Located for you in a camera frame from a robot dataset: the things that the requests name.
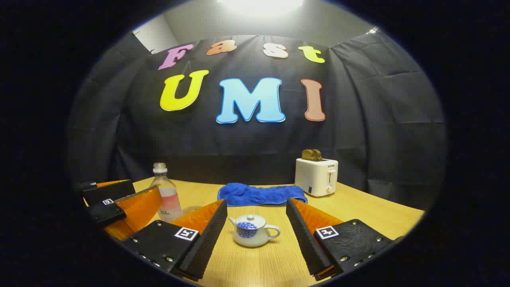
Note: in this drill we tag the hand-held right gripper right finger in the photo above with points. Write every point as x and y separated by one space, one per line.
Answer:
305 243

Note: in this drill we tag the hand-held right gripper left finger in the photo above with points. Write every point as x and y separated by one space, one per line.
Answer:
207 247

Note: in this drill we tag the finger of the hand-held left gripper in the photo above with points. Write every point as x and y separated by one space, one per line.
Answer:
113 193
107 213

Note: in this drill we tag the round wooden coaster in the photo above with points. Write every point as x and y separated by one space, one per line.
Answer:
193 208

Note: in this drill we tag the clear water bottle pink label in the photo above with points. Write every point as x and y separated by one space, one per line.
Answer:
167 195

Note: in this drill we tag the blue towel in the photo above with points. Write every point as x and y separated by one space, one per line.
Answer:
259 195

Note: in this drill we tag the white toaster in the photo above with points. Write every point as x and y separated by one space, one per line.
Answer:
314 177

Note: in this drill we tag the brown bread slice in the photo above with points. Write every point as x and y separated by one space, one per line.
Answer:
318 155
307 155

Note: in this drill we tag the ceiling light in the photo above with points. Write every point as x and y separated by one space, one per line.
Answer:
261 4

